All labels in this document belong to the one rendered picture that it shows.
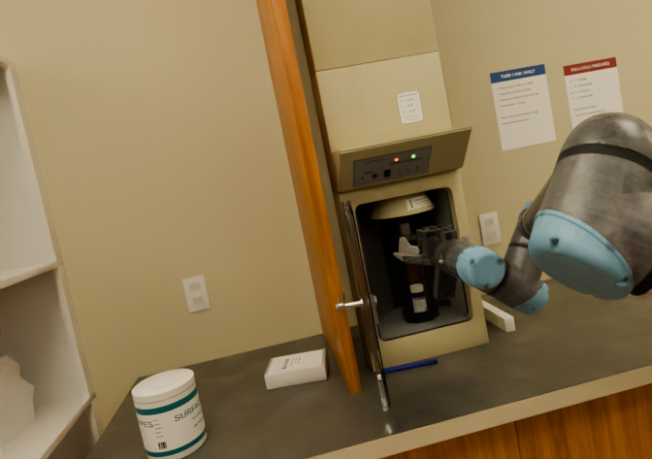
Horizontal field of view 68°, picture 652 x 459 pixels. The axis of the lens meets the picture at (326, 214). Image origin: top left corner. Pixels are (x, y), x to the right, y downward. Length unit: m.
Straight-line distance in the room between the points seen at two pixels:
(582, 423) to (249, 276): 1.02
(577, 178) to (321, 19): 0.81
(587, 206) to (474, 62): 1.28
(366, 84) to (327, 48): 0.13
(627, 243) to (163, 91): 1.39
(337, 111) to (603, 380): 0.83
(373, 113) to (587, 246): 0.76
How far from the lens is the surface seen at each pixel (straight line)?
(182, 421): 1.13
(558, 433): 1.22
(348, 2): 1.29
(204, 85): 1.65
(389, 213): 1.26
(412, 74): 1.28
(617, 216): 0.60
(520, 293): 0.98
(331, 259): 1.12
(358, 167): 1.13
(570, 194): 0.61
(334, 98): 1.22
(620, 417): 1.29
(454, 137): 1.18
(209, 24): 1.70
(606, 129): 0.66
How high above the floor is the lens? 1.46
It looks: 4 degrees down
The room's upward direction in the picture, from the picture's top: 11 degrees counter-clockwise
